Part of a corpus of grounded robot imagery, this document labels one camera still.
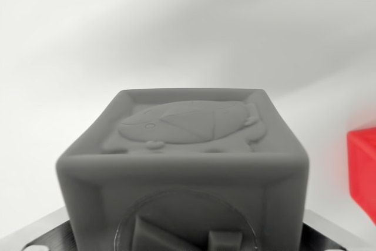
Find grey embossed rubber cube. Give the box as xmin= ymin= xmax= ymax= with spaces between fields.
xmin=54 ymin=88 xmax=308 ymax=251

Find red rubber cube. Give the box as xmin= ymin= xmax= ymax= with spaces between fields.
xmin=346 ymin=126 xmax=376 ymax=226

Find gripper right finger with black rubber pad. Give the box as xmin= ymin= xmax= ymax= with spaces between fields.
xmin=297 ymin=208 xmax=376 ymax=251

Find gripper left finger with black rubber pad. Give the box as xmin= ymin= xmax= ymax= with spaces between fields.
xmin=0 ymin=206 xmax=78 ymax=251

